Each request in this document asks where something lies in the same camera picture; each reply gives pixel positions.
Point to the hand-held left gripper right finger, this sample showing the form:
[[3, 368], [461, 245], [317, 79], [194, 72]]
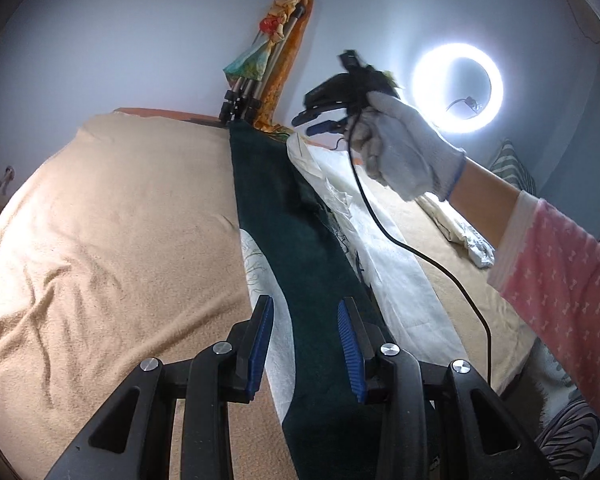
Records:
[[351, 355]]

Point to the gooseneck phone holder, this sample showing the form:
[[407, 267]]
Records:
[[462, 104]]

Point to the folded tripod with colourful scarf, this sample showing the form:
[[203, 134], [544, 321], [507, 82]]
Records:
[[287, 55]]

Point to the folded silver tripod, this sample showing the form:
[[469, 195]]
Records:
[[260, 67]]

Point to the person's right forearm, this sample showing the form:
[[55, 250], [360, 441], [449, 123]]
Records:
[[545, 255]]

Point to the white printed garment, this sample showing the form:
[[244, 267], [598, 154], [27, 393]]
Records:
[[380, 240]]

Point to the dark green garment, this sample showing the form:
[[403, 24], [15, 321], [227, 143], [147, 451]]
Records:
[[310, 240]]

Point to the person's right hand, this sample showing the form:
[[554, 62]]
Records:
[[410, 145]]

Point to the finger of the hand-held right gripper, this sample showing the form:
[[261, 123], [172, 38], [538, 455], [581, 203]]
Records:
[[325, 126], [312, 114]]

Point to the zebra print cloth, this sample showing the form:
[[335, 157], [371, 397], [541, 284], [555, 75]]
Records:
[[572, 435]]

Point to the metal wall hook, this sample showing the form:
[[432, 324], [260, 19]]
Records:
[[6, 176]]

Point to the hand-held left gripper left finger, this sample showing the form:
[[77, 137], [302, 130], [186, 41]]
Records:
[[260, 347]]

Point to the beige blanket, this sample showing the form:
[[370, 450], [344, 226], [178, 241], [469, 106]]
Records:
[[115, 240]]

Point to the green striped pillow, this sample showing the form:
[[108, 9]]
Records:
[[512, 167]]

